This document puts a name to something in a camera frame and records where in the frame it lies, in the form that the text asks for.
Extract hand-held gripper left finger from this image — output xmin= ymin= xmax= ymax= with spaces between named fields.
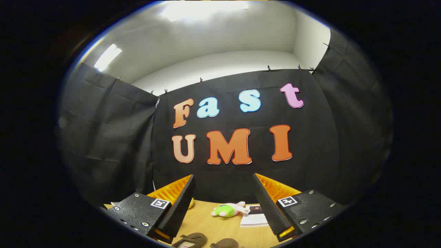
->
xmin=103 ymin=174 xmax=196 ymax=244

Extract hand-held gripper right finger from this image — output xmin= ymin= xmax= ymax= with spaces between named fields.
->
xmin=253 ymin=173 xmax=347 ymax=242

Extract brown fuzzy shoe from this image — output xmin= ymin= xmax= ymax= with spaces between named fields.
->
xmin=171 ymin=232 xmax=207 ymax=248
xmin=209 ymin=238 xmax=242 ymax=248

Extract white book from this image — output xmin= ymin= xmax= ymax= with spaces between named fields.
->
xmin=240 ymin=205 xmax=269 ymax=228

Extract green and pink plush toy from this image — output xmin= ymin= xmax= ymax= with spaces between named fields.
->
xmin=211 ymin=201 xmax=251 ymax=218

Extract black backdrop cloth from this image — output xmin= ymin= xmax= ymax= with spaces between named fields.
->
xmin=57 ymin=28 xmax=393 ymax=207

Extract ceiling light panel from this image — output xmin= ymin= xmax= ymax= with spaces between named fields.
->
xmin=94 ymin=43 xmax=123 ymax=72
xmin=160 ymin=0 xmax=248 ymax=23

